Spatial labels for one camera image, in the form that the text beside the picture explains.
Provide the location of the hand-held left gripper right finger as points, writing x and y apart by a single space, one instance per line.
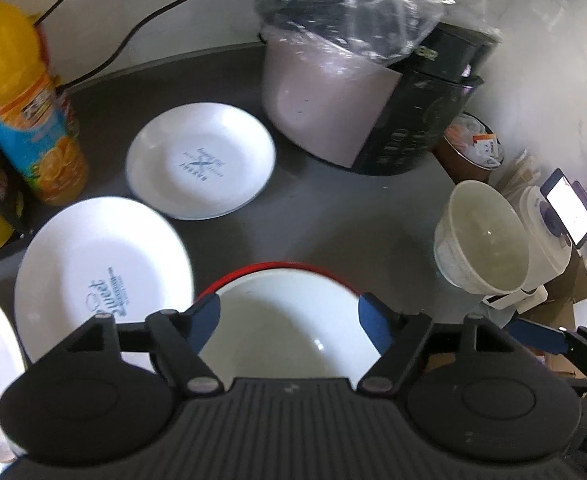
373 321

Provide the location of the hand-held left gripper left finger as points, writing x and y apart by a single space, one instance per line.
206 316

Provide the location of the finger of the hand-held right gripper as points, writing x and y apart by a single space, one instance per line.
538 336

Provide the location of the red-rimmed white bowl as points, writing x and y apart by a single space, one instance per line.
283 320

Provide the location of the plain white bowl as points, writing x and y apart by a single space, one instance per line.
483 240

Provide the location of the white plate blue script print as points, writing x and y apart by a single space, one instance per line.
73 260

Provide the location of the white plate small dark print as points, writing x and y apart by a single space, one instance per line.
163 160

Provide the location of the cardboard box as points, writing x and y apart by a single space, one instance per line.
568 291

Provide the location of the white plastic appliance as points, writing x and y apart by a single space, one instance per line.
548 260

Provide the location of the smartphone with lit screen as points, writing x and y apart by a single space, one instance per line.
568 205

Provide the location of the brown round tub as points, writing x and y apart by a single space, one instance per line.
452 156

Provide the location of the white sachet orange print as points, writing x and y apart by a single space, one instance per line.
488 148

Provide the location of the pink and black rice cooker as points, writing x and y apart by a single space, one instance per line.
323 110

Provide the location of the orange juice bottle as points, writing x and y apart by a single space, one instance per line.
18 75

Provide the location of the clear plastic bag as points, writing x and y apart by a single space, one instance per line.
373 15

